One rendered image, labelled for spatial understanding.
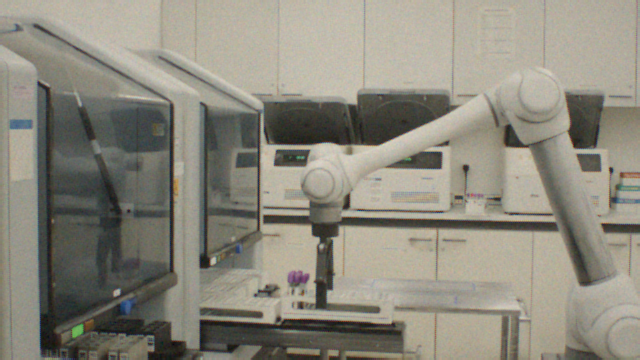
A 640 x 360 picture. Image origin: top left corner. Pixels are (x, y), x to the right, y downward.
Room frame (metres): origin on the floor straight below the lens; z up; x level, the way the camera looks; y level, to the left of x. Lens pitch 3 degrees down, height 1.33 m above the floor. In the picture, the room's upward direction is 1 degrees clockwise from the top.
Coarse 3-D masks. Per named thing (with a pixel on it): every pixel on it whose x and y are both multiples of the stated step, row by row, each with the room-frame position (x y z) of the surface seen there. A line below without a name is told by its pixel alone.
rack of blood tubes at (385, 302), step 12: (288, 300) 2.16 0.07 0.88; (300, 300) 2.16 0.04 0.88; (312, 300) 2.15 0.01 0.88; (336, 300) 2.14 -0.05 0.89; (348, 300) 2.13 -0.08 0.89; (360, 300) 2.13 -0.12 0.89; (372, 300) 2.12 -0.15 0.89; (384, 300) 2.12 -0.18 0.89; (288, 312) 2.16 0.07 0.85; (300, 312) 2.16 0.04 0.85; (312, 312) 2.15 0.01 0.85; (324, 312) 2.14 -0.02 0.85; (336, 312) 2.14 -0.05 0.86; (348, 312) 2.13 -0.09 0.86; (360, 312) 2.23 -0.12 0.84; (372, 312) 2.22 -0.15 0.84; (384, 312) 2.12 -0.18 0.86
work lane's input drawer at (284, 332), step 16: (288, 320) 2.26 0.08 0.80; (304, 320) 2.26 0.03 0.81; (320, 320) 2.25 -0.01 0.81; (208, 336) 2.18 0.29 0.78; (224, 336) 2.17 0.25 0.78; (240, 336) 2.17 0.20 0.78; (256, 336) 2.16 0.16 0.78; (272, 336) 2.15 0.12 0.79; (288, 336) 2.14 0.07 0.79; (304, 336) 2.14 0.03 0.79; (320, 336) 2.13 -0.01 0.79; (336, 336) 2.12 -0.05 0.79; (352, 336) 2.12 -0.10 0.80; (368, 336) 2.11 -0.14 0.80; (384, 336) 2.10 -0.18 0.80; (400, 336) 2.09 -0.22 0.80; (384, 352) 2.10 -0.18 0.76; (400, 352) 2.09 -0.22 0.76; (416, 352) 2.13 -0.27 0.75
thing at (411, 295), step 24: (336, 288) 2.66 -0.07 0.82; (360, 288) 2.66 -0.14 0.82; (384, 288) 2.67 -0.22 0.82; (408, 288) 2.67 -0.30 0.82; (432, 288) 2.67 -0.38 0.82; (456, 288) 2.68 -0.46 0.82; (480, 288) 2.68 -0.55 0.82; (504, 288) 2.68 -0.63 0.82; (432, 312) 2.39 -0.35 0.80; (456, 312) 2.38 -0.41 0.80; (480, 312) 2.37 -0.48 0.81; (504, 312) 2.36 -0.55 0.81; (528, 312) 2.48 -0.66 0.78; (504, 336) 2.77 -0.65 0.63
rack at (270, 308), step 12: (204, 300) 2.23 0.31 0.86; (216, 300) 2.24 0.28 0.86; (228, 300) 2.23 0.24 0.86; (240, 300) 2.24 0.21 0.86; (252, 300) 2.24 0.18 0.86; (264, 300) 2.24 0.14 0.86; (276, 300) 2.24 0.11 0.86; (204, 312) 2.25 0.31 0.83; (216, 312) 2.25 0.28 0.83; (228, 312) 2.29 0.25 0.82; (240, 312) 2.28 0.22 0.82; (252, 312) 2.28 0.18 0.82; (264, 312) 2.17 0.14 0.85; (276, 312) 2.20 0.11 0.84
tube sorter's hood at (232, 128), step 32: (160, 64) 2.58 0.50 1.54; (224, 96) 2.65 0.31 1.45; (224, 128) 2.35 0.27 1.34; (256, 128) 2.73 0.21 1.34; (224, 160) 2.35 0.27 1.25; (256, 160) 2.73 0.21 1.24; (224, 192) 2.35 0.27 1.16; (256, 192) 2.73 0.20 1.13; (224, 224) 2.35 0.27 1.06; (256, 224) 2.73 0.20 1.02
